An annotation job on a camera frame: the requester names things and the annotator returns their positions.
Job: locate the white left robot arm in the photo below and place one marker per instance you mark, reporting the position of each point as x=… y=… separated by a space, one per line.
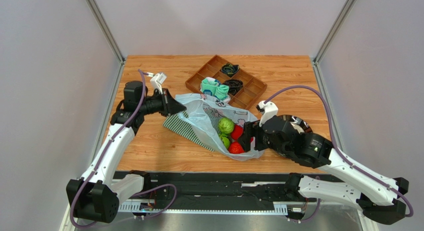
x=94 y=196

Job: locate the orange red wrinkled fruit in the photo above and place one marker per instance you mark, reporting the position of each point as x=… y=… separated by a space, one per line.
x=235 y=148

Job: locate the red bell pepper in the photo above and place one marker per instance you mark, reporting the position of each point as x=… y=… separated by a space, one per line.
x=237 y=132

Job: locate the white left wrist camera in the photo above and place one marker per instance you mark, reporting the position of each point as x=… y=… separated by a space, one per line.
x=157 y=80

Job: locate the right aluminium frame post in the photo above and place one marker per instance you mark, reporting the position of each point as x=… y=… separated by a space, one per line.
x=343 y=14

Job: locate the aluminium frame post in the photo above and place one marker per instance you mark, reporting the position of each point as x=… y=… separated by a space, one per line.
x=343 y=14
x=97 y=13

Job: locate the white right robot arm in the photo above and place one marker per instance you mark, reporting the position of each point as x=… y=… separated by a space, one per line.
x=379 y=198

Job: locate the black round plate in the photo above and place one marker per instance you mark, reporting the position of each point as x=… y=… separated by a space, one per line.
x=289 y=134

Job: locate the green custard apple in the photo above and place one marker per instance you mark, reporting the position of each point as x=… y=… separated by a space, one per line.
x=226 y=125

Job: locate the left aluminium frame post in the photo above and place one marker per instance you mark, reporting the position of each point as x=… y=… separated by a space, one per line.
x=97 y=13

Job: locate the green white striped cloth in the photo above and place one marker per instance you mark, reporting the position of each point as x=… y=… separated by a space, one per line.
x=182 y=128

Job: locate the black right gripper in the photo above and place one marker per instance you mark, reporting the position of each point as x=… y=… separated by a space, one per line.
x=259 y=135

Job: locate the light blue printed plastic bag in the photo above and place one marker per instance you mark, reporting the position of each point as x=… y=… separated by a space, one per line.
x=203 y=114

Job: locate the teal white sock pair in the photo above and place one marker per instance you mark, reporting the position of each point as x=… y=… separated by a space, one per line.
x=213 y=87

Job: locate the green watermelon toy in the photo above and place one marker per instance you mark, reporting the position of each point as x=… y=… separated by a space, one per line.
x=225 y=140

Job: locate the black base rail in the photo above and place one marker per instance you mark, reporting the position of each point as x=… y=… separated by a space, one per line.
x=218 y=193

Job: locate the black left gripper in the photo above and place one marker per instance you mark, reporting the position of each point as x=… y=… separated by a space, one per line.
x=165 y=102

